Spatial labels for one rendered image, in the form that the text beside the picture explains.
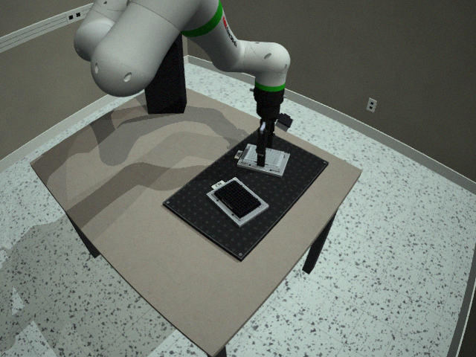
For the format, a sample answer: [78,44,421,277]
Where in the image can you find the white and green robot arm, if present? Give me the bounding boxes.
[74,0,290,106]

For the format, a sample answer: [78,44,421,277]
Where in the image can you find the white rectangular frame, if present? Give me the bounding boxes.
[207,177,269,228]

